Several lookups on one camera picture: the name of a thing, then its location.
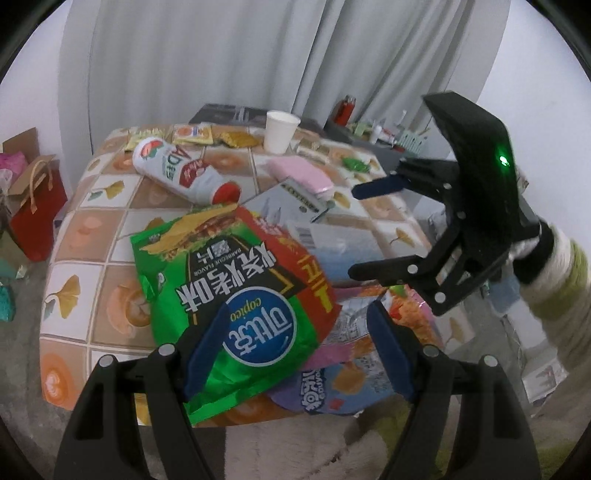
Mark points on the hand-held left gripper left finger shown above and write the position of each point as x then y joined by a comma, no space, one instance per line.
207,346

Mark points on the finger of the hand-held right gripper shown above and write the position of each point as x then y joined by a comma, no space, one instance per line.
378,187
392,270

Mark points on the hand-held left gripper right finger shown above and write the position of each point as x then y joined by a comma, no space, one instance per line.
392,355

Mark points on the green chip bag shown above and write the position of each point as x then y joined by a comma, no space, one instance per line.
258,286

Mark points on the white strawberry drink bottle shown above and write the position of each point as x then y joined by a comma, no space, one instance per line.
171,166

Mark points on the small green packet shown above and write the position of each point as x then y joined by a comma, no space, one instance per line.
354,163

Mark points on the blue white book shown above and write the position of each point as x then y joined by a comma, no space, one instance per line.
351,244

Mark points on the small white bottle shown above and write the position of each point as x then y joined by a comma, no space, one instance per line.
377,133

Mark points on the purple snack bag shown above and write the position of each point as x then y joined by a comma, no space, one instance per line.
341,383

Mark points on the light green storage basket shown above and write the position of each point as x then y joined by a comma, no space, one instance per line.
413,139

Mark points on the grey cabinet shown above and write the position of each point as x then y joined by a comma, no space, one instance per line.
339,131

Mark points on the pink tissue pack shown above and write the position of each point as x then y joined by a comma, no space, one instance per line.
300,173

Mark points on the red thermos bottle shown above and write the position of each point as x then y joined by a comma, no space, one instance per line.
345,110

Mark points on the white paper cup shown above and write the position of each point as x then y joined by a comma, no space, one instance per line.
280,134

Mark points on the ginkgo pattern tablecloth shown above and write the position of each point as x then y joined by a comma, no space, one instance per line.
92,258

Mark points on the gold seasoning packet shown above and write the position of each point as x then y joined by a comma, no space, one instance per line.
236,139

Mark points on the dark grey flat box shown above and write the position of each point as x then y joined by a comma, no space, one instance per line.
221,113

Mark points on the teal plastic bag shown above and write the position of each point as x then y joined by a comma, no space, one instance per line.
7,295

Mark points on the red gift bag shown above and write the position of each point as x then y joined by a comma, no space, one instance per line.
39,217

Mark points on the yellow green seasoning packet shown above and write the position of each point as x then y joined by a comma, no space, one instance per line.
144,138

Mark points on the grey curtain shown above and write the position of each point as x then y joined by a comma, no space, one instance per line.
184,55

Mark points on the pink plastic bag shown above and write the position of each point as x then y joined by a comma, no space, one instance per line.
11,161

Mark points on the cardboard box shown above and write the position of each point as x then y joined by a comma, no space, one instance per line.
23,141

